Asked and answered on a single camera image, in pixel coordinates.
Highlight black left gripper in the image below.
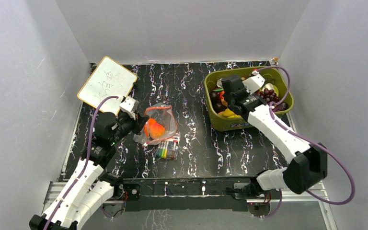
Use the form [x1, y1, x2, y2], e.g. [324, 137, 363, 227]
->
[110, 111, 150, 145]

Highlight toy peach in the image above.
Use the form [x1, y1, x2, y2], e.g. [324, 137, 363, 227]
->
[151, 123, 165, 139]

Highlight clear zip bag orange zipper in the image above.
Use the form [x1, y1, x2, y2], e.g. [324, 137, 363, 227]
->
[133, 103, 178, 146]

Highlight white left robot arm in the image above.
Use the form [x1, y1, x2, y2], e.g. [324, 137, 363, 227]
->
[29, 112, 149, 230]

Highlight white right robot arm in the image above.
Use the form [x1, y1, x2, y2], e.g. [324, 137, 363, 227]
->
[221, 75, 327, 198]

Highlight yellow toy banana bunch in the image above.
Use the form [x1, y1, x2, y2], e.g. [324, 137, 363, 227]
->
[218, 108, 241, 118]

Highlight purple toy grapes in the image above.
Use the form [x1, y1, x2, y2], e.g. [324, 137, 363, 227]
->
[258, 88, 280, 103]

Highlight olive green plastic bin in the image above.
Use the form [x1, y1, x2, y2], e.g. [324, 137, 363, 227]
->
[203, 66, 295, 132]

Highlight purple toy eggplant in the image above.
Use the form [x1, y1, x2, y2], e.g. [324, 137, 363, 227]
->
[273, 102, 289, 113]

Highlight yellow framed whiteboard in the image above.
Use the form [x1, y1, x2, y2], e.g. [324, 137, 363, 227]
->
[77, 56, 138, 114]

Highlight pack of coloured markers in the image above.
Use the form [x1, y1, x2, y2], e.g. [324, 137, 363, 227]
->
[155, 133, 181, 160]

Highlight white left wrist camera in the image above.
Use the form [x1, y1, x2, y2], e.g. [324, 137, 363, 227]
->
[119, 96, 139, 120]

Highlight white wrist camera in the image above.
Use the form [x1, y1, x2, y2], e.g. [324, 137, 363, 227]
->
[242, 70, 265, 93]
[119, 96, 139, 120]

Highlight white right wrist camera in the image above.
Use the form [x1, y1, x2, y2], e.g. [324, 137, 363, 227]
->
[242, 70, 265, 93]

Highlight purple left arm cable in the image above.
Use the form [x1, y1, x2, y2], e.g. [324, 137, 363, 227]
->
[43, 95, 121, 230]

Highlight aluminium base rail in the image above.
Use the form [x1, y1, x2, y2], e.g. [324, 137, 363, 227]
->
[44, 178, 328, 207]

